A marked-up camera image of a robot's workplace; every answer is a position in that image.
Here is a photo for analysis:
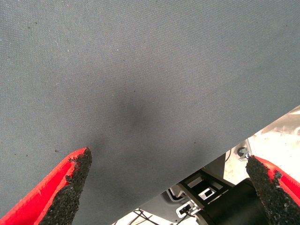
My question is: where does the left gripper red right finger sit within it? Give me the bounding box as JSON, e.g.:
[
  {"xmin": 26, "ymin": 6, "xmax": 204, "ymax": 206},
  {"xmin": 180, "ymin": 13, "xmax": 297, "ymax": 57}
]
[{"xmin": 245, "ymin": 155, "xmax": 300, "ymax": 225}]

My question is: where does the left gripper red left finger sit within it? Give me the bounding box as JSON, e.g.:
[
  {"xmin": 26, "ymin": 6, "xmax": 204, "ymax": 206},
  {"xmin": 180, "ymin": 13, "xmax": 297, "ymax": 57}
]
[{"xmin": 0, "ymin": 147, "xmax": 92, "ymax": 225}]

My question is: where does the black cylindrical robot torso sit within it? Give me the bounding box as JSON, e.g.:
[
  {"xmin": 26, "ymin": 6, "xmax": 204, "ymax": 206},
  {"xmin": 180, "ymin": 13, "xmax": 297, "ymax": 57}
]
[{"xmin": 200, "ymin": 178, "xmax": 272, "ymax": 225}]

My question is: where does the black caster wheel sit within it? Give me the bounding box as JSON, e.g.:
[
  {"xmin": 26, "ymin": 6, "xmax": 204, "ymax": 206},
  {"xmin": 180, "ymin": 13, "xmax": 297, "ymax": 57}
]
[{"xmin": 237, "ymin": 147, "xmax": 249, "ymax": 161}]

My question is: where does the white socket plate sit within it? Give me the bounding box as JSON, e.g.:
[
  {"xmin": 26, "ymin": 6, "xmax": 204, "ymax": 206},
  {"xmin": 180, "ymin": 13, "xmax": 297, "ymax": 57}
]
[{"xmin": 175, "ymin": 202, "xmax": 200, "ymax": 218}]

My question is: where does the dark grey table cloth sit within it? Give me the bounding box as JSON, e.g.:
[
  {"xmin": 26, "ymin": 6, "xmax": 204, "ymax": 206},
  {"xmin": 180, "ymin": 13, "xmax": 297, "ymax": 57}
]
[{"xmin": 0, "ymin": 0, "xmax": 300, "ymax": 225}]

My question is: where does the black metal frame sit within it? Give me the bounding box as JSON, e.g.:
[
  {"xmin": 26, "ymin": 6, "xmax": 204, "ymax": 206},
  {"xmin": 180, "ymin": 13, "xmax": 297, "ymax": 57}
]
[{"xmin": 179, "ymin": 170, "xmax": 232, "ymax": 210}]

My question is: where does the thin black floor cable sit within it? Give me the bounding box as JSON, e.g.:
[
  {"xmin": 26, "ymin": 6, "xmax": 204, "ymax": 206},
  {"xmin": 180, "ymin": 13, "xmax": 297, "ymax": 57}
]
[{"xmin": 133, "ymin": 208, "xmax": 154, "ymax": 225}]

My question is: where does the white curved bracket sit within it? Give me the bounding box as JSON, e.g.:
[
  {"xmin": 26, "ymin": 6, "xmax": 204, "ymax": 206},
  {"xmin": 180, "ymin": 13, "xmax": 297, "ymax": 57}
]
[{"xmin": 165, "ymin": 185, "xmax": 186, "ymax": 203}]

